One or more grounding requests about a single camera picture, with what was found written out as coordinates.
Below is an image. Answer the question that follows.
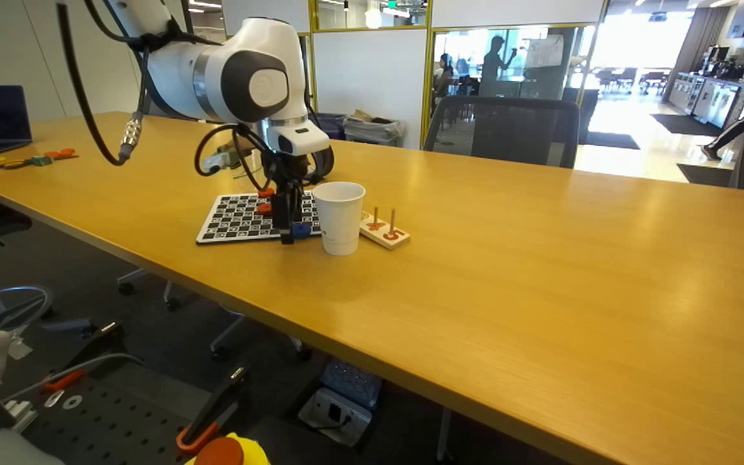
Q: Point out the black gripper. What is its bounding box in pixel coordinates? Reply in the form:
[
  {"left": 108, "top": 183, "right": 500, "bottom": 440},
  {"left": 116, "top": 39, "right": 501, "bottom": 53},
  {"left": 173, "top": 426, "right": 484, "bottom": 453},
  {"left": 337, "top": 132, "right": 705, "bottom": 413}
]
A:
[{"left": 267, "top": 156, "right": 310, "bottom": 247}]

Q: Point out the blue block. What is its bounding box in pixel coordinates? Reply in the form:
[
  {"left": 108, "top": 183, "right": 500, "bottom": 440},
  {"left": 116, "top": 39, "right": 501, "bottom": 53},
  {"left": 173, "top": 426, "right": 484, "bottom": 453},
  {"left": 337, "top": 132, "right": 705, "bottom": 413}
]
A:
[{"left": 293, "top": 222, "right": 310, "bottom": 241}]

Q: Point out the orange disc block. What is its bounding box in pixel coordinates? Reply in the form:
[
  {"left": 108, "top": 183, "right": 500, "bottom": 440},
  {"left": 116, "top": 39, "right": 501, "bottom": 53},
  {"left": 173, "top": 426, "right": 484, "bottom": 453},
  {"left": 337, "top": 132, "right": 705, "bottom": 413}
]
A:
[{"left": 257, "top": 201, "right": 275, "bottom": 218}]

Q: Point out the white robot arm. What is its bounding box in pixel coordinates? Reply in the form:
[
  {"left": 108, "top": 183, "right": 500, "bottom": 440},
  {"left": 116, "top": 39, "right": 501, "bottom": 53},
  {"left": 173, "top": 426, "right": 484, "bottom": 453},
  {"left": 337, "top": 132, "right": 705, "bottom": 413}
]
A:
[{"left": 103, "top": 0, "right": 332, "bottom": 244}]

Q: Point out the white paper cup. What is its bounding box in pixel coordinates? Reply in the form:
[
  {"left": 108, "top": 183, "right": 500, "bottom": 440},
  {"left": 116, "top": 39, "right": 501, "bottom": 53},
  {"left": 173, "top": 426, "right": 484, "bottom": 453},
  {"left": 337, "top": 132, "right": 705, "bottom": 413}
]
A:
[{"left": 313, "top": 181, "right": 367, "bottom": 256}]

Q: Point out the checkered calibration board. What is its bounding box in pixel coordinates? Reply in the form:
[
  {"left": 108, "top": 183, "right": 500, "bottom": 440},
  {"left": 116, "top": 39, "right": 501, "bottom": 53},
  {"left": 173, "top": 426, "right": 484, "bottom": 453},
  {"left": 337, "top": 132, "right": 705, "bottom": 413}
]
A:
[{"left": 196, "top": 195, "right": 320, "bottom": 247}]

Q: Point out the black tape roll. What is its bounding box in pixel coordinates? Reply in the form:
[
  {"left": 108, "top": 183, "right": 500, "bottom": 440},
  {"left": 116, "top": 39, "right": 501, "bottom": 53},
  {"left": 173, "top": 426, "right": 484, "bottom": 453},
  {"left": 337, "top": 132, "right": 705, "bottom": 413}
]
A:
[{"left": 307, "top": 148, "right": 333, "bottom": 183}]

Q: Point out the wooden peg base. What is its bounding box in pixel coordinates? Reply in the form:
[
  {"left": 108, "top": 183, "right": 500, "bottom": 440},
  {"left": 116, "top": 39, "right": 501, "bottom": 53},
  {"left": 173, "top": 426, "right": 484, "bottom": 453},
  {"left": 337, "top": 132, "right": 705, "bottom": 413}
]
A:
[{"left": 360, "top": 210, "right": 411, "bottom": 249}]

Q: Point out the floor power box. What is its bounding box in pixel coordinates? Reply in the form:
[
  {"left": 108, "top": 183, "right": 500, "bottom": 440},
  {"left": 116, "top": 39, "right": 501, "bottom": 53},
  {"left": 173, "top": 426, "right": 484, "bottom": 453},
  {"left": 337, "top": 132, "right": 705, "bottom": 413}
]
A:
[{"left": 298, "top": 387, "right": 373, "bottom": 447}]

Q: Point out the red emergency stop button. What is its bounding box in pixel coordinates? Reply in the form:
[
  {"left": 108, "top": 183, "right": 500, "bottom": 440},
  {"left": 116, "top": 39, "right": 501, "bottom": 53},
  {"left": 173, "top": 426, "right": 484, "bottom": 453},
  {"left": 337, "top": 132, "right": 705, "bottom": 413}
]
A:
[{"left": 187, "top": 435, "right": 272, "bottom": 465}]

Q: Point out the orange green tool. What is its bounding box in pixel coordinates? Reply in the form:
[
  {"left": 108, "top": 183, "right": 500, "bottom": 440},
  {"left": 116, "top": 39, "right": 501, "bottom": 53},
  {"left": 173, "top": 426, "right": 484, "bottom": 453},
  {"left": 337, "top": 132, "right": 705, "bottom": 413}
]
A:
[{"left": 0, "top": 148, "right": 79, "bottom": 172}]

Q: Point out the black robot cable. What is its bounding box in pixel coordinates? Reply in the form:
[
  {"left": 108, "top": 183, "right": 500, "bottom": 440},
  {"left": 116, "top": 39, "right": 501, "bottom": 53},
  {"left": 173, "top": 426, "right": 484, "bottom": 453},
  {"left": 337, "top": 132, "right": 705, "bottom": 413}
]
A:
[{"left": 55, "top": 0, "right": 150, "bottom": 168}]

